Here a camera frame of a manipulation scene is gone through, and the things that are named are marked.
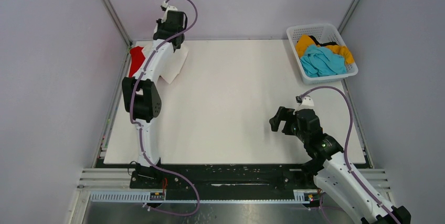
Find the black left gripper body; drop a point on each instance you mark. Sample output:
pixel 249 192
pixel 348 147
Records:
pixel 160 24

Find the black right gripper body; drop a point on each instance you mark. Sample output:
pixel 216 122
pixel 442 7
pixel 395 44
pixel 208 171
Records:
pixel 291 128

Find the white t shirt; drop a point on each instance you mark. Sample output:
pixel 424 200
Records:
pixel 175 64

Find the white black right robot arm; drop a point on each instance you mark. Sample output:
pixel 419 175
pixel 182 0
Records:
pixel 333 174

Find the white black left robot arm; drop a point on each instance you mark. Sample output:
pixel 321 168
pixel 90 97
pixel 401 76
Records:
pixel 141 98

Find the folded red t shirt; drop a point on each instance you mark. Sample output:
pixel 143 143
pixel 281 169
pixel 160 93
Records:
pixel 137 59

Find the turquoise t shirt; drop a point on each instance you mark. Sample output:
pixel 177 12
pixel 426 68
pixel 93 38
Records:
pixel 322 62

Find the white plastic laundry basket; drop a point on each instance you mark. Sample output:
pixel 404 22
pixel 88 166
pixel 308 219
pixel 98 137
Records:
pixel 323 33

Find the yellow t shirt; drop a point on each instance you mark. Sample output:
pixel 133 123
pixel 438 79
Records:
pixel 305 41

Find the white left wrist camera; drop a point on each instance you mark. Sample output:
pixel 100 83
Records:
pixel 165 7

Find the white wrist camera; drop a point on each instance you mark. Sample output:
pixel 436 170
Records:
pixel 165 7
pixel 305 102

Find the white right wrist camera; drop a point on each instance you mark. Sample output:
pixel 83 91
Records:
pixel 305 102

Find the aluminium frame rail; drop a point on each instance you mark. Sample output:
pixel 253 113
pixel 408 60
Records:
pixel 117 22

